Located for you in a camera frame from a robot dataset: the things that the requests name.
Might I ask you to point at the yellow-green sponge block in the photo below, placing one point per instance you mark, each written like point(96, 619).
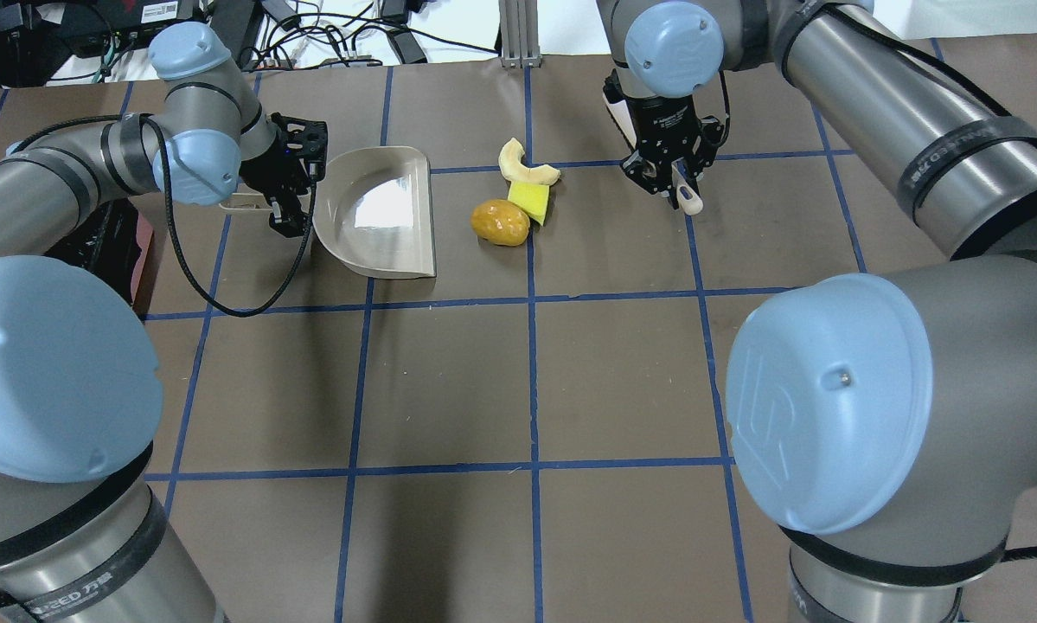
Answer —
point(532, 199)

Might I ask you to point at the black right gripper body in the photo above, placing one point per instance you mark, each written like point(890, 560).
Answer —
point(663, 119)

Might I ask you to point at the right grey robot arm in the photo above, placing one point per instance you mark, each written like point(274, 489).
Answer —
point(887, 424)

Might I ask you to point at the pale melon slice toy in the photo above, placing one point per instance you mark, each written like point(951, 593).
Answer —
point(510, 162)

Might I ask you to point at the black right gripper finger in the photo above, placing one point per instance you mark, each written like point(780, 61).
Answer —
point(703, 149)
point(656, 178)

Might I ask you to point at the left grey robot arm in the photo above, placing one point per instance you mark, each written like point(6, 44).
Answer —
point(82, 536)

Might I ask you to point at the yellow-brown toy potato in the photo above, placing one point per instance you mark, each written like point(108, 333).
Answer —
point(501, 222)

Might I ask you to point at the white hand brush black bristles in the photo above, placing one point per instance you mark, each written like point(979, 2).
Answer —
point(690, 198)

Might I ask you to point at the aluminium frame post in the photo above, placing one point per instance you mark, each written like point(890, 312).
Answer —
point(518, 25)

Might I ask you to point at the beige plastic dustpan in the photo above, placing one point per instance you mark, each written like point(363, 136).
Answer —
point(374, 212)

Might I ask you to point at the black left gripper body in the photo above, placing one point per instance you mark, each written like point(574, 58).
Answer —
point(269, 176)

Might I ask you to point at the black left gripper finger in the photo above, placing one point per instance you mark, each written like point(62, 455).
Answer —
point(289, 219)
point(313, 151)

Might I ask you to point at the pink bin with black liner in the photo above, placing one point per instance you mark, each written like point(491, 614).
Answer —
point(116, 245)

